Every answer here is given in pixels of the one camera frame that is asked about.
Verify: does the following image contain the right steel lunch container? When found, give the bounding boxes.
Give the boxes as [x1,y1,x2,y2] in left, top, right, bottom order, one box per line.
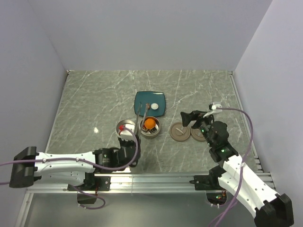
[140,116,161,139]

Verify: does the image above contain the beige lid with handle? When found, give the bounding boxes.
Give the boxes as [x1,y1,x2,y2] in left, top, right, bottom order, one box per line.
[169,122,191,142]

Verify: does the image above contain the black white tofu block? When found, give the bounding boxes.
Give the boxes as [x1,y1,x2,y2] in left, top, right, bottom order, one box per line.
[150,127,157,133]

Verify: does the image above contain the steel lunch container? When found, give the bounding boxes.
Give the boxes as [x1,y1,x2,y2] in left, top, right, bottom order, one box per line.
[116,119,136,137]
[140,116,161,139]

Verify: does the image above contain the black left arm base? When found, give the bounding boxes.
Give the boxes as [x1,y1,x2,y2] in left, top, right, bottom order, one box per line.
[76,176,111,192]

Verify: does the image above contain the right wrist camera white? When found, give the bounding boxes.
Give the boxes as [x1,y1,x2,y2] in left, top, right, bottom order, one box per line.
[209,102,222,113]

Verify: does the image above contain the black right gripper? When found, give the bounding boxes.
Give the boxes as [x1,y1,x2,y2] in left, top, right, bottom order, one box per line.
[180,110,216,147]

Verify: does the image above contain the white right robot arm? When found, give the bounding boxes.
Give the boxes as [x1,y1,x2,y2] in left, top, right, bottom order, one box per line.
[180,107,294,227]

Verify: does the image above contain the orange half fruit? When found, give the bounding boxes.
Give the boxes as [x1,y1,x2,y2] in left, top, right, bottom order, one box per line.
[144,118,156,130]

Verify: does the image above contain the metal food tongs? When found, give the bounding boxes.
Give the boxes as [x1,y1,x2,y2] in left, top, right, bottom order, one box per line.
[135,102,149,136]

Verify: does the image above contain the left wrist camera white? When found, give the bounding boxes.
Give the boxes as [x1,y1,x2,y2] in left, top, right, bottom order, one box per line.
[118,124,135,140]

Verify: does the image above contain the small white rice bowl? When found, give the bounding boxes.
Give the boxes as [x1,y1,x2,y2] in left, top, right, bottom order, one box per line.
[151,103,159,110]

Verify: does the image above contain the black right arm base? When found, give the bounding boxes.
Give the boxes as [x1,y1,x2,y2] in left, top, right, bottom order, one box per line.
[189,174,223,191]

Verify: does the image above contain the left steel lunch container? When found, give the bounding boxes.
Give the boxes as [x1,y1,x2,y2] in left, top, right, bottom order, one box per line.
[116,119,136,137]

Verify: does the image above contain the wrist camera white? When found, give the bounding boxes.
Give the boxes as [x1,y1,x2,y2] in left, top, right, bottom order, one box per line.
[209,102,222,113]
[118,124,135,140]

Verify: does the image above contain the aluminium mounting rail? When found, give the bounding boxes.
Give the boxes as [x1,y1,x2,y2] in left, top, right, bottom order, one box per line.
[26,172,277,194]

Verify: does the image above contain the teal square plate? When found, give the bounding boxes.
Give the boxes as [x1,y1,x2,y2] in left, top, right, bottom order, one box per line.
[134,91,166,117]

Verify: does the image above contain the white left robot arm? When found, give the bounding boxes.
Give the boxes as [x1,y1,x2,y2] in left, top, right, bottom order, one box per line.
[9,139,141,190]

